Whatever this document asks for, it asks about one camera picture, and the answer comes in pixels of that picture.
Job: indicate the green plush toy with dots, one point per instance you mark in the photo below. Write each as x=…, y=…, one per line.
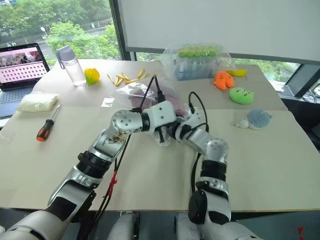
x=241, y=95

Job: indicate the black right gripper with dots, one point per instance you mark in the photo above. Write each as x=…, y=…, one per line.
x=173, y=130

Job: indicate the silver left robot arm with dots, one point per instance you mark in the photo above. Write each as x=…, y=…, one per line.
x=110, y=142

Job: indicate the orange plush toy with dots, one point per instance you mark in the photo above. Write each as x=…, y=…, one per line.
x=224, y=80

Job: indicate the yellow toy bell pepper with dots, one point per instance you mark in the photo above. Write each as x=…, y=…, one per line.
x=92, y=76

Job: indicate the white street lamp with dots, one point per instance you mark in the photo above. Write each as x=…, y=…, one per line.
x=44, y=30

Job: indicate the crinkled clear plastic bag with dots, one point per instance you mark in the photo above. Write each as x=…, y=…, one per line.
x=168, y=65

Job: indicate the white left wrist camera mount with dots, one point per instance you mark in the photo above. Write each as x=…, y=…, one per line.
x=162, y=115

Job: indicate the clear bottle with grey lid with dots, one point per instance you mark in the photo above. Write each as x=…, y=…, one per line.
x=73, y=68

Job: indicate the dark red cloth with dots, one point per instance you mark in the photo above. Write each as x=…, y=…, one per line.
x=136, y=96

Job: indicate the grey plush shark toy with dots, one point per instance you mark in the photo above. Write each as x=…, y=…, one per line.
x=258, y=119

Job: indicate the yellow french fry toy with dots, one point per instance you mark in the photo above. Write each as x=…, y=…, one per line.
x=131, y=81
x=125, y=76
x=118, y=80
x=141, y=73
x=111, y=78
x=145, y=75

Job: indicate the white roller blind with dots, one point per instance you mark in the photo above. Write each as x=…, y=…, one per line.
x=225, y=25

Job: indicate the dark slanted monitor panel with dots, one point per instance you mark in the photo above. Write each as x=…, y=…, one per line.
x=303, y=81

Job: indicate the bag of white powder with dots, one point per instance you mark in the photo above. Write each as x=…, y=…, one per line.
x=37, y=103

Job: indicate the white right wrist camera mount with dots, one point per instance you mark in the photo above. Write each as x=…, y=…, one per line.
x=193, y=119

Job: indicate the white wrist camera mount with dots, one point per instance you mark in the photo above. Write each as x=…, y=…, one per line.
x=162, y=115
x=193, y=119

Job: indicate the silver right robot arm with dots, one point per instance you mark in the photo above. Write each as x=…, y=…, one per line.
x=215, y=150

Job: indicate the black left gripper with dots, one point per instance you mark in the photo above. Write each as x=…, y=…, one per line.
x=163, y=128

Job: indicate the large clear plastic bag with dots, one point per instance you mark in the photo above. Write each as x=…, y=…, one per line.
x=125, y=91

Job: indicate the green capped tube box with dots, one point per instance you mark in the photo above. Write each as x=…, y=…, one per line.
x=196, y=63

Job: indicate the open laptop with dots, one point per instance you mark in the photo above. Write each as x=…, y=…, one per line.
x=20, y=66

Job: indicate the dark window frame pillar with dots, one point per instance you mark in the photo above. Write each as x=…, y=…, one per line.
x=120, y=30

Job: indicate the yellow toy banana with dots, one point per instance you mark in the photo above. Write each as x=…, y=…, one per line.
x=237, y=72

